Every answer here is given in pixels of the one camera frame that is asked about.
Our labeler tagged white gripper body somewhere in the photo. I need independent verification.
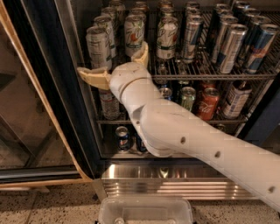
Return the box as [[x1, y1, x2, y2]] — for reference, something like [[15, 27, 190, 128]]
[[109, 62, 151, 101]]

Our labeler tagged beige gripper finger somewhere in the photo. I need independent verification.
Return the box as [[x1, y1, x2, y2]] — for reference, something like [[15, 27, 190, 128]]
[[130, 41, 149, 68], [77, 66, 111, 90]]

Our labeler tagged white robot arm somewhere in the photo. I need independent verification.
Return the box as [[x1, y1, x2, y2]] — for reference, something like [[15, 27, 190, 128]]
[[77, 43, 280, 211]]

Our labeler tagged blue Pepsi can middle shelf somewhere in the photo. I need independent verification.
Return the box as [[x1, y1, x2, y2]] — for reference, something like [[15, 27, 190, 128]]
[[159, 87, 172, 101]]

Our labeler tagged green can middle shelf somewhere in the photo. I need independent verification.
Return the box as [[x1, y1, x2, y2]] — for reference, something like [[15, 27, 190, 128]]
[[180, 87, 196, 111]]

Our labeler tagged silver slim energy can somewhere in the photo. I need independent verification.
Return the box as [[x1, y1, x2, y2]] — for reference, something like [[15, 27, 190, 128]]
[[182, 15, 204, 63]]

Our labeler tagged left Pepsi can bottom shelf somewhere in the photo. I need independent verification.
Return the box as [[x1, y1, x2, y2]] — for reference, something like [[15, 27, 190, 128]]
[[115, 126, 130, 151]]

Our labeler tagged open glass fridge door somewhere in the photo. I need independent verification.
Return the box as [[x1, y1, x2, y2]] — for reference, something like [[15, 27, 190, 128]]
[[0, 0, 99, 189]]

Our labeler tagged red Coca-Cola can middle shelf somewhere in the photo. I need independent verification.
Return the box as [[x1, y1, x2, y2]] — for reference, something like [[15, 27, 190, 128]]
[[195, 87, 220, 121]]

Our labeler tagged front silver Red Bull can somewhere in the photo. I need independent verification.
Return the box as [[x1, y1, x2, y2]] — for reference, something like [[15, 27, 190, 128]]
[[216, 24, 248, 74]]

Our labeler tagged white labelled bottle middle shelf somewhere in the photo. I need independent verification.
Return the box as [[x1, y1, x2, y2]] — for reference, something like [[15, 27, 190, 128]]
[[221, 80, 252, 120]]

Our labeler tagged right Coke can bottom shelf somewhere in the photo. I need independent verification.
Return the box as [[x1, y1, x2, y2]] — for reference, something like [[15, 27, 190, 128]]
[[215, 123, 226, 132]]

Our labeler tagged blue Red Bull can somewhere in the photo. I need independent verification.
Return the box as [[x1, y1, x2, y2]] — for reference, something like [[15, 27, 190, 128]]
[[243, 24, 279, 74]]

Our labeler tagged left water bottle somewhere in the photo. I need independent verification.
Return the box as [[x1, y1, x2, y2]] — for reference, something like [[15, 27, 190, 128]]
[[99, 89, 120, 120]]

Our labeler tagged clear plastic bin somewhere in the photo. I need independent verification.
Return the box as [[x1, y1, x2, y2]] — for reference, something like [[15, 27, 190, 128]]
[[98, 196, 193, 224]]

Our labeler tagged top wire shelf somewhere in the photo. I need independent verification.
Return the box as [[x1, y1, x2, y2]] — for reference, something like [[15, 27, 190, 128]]
[[82, 10, 280, 81]]

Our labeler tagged wire shelf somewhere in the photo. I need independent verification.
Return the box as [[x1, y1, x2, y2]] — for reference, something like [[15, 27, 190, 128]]
[[82, 10, 280, 81], [97, 105, 247, 125]]

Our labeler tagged middle wire shelf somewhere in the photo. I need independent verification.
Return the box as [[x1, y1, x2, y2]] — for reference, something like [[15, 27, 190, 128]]
[[97, 105, 247, 125]]

